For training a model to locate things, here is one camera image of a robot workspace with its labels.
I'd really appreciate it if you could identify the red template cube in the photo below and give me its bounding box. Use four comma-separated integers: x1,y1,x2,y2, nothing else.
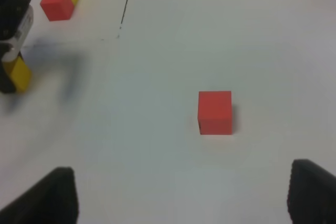
40,0,75,22

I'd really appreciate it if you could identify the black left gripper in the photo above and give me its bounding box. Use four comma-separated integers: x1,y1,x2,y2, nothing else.
1,0,34,94

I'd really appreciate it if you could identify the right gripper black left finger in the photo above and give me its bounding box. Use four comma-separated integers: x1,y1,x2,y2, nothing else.
1,167,79,223

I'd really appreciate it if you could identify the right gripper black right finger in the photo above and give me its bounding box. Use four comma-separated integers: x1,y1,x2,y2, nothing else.
287,159,335,224

